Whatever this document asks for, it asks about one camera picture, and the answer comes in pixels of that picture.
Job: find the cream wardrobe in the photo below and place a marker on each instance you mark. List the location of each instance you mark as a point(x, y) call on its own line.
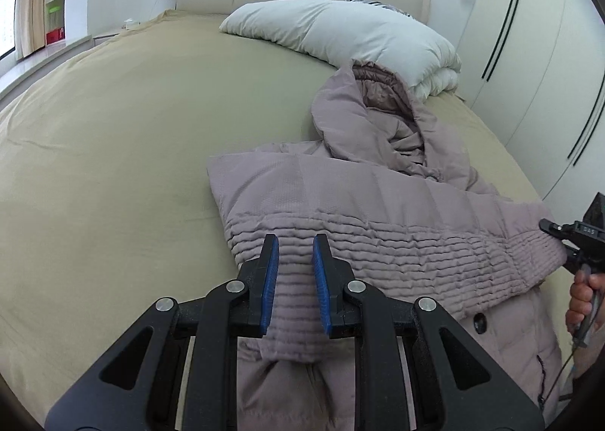
point(534, 34)

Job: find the red box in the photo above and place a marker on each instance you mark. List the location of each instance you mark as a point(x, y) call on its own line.
point(54, 36)

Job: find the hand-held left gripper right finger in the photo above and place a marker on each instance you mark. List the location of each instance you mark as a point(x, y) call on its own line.
point(321, 289)

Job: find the mauve puffer coat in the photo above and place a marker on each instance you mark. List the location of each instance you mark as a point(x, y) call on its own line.
point(378, 204)

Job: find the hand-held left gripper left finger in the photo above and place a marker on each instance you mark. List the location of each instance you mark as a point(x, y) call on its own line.
point(269, 289)

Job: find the window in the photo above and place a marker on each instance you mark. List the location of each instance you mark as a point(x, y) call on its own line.
point(7, 24)

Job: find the striped pillow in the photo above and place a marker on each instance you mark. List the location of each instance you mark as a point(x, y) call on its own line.
point(376, 4)

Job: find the white folded duvet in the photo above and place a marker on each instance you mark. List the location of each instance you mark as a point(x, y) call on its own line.
point(354, 34)

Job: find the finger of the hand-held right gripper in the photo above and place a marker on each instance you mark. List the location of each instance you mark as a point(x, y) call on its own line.
point(555, 228)

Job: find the bed with beige sheet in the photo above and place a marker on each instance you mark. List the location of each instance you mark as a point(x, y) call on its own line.
point(118, 152)

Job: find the small white object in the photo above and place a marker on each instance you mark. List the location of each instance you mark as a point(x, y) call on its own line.
point(128, 24)

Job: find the white window ledge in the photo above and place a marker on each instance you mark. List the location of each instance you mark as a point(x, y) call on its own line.
point(42, 64)

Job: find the green box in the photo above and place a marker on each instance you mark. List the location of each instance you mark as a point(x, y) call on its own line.
point(54, 15)

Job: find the person's right hand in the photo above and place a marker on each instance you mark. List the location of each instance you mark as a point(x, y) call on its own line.
point(579, 301)

